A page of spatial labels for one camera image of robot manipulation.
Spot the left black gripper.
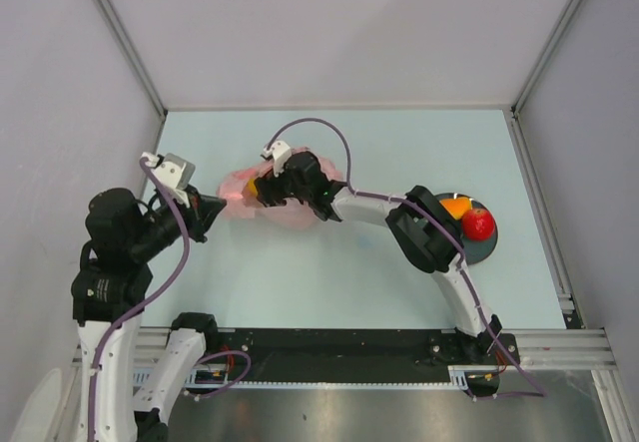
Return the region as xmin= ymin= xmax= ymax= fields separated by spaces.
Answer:
xmin=130 ymin=181 xmax=226 ymax=256

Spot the pink plastic bag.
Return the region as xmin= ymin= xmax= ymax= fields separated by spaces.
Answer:
xmin=217 ymin=147 xmax=345 ymax=229

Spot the yellow fake fruit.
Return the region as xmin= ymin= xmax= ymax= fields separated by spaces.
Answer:
xmin=439 ymin=197 xmax=472 ymax=221

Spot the red fake apple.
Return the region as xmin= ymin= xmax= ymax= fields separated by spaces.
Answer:
xmin=461 ymin=208 xmax=496 ymax=241

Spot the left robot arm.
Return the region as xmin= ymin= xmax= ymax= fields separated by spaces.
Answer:
xmin=71 ymin=187 xmax=227 ymax=441

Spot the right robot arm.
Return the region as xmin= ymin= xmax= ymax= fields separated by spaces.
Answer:
xmin=250 ymin=151 xmax=502 ymax=363

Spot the blue ceramic plate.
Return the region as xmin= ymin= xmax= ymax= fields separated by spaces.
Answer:
xmin=435 ymin=193 xmax=498 ymax=265

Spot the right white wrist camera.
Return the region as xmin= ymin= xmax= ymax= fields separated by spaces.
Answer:
xmin=261 ymin=140 xmax=293 ymax=177

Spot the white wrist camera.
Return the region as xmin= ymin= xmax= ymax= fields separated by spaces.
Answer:
xmin=141 ymin=152 xmax=196 ymax=209
xmin=261 ymin=140 xmax=293 ymax=177

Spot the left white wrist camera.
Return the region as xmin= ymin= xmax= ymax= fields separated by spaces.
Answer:
xmin=141 ymin=152 xmax=196 ymax=209

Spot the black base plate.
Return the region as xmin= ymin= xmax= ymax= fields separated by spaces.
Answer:
xmin=209 ymin=328 xmax=519 ymax=384

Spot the white cable duct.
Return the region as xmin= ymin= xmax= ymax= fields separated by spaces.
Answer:
xmin=133 ymin=367 xmax=230 ymax=390

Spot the left aluminium corner post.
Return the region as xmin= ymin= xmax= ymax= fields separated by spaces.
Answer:
xmin=93 ymin=0 xmax=168 ymax=124

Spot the aluminium corner post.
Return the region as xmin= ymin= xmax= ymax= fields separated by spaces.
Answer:
xmin=93 ymin=0 xmax=168 ymax=124
xmin=509 ymin=0 xmax=605 ymax=117

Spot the aluminium frame rail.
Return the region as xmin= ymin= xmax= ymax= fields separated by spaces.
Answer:
xmin=512 ymin=329 xmax=617 ymax=371

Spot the right aluminium corner post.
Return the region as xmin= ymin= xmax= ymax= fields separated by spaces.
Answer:
xmin=509 ymin=0 xmax=605 ymax=117

